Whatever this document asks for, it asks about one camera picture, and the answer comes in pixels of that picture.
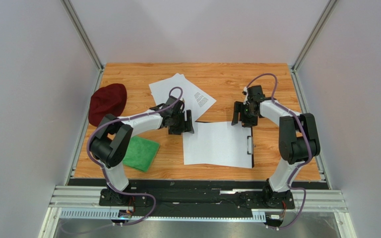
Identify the slotted cable duct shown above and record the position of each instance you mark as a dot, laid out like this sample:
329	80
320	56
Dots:
118	214

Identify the frame post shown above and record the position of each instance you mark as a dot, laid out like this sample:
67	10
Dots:
319	25
75	19

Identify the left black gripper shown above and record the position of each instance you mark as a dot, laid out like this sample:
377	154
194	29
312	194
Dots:
186	126

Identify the printed white paper sheet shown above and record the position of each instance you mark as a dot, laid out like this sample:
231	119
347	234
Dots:
195	99

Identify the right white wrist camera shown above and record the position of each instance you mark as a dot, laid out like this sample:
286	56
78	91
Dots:
245	93

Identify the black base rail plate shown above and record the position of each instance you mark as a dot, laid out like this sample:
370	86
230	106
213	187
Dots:
181	210

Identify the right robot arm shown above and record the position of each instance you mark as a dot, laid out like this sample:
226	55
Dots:
298	140

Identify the dark red beret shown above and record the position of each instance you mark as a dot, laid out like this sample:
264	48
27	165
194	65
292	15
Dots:
110	99

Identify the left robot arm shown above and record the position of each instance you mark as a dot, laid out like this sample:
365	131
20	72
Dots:
108	144

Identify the green cloth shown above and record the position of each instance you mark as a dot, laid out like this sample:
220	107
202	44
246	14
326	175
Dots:
140	153

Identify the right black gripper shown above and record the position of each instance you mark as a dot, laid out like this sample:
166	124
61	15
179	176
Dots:
243	116

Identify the left frame post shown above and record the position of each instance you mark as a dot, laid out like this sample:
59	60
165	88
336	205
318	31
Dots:
75	19

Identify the aluminium frame rail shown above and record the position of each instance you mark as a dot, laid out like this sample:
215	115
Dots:
96	196

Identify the black clipboard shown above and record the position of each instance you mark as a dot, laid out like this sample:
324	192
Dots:
252	156

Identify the right frame post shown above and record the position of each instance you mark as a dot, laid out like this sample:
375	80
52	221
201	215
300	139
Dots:
319	25

